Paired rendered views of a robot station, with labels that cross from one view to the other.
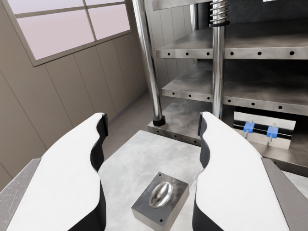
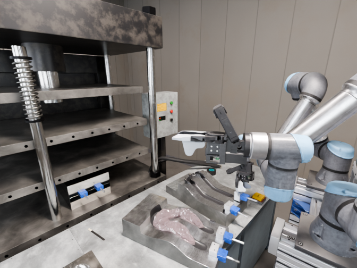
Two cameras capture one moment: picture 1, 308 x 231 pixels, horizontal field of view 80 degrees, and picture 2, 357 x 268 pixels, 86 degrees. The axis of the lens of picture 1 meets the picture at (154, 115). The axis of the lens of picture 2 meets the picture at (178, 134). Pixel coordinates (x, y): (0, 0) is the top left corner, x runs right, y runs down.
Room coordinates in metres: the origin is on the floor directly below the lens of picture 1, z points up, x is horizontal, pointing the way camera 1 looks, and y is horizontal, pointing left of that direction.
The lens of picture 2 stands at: (0.06, 0.54, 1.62)
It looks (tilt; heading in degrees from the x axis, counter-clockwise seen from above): 17 degrees down; 275
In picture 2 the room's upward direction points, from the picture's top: straight up
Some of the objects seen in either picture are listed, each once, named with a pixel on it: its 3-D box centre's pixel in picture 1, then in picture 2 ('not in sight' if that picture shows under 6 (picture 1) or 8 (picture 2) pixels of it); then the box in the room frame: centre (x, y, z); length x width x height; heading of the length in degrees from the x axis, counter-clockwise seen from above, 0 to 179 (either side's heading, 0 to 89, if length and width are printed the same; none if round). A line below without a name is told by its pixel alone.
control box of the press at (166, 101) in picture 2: not in sight; (162, 165); (0.38, -1.21, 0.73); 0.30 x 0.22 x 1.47; 50
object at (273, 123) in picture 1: (267, 107); (77, 176); (0.94, -0.69, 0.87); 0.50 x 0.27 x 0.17; 140
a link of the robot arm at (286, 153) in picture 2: not in sight; (286, 148); (-0.19, 0.04, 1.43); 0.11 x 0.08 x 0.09; 174
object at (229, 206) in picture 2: not in sight; (236, 211); (-0.19, -0.38, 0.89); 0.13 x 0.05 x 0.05; 140
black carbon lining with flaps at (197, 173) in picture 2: not in sight; (205, 185); (-0.03, -0.58, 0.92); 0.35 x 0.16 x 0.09; 140
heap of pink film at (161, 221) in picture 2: not in sight; (177, 219); (0.13, -0.27, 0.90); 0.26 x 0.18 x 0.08; 157
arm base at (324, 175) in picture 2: not in sight; (333, 174); (-0.73, -0.49, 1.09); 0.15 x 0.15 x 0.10
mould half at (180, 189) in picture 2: not in sight; (204, 190); (-0.02, -0.60, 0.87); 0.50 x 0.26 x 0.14; 140
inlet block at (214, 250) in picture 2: not in sight; (224, 256); (-0.09, -0.12, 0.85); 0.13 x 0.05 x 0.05; 157
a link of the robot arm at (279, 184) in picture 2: not in sight; (278, 177); (-0.19, 0.02, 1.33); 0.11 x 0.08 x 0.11; 84
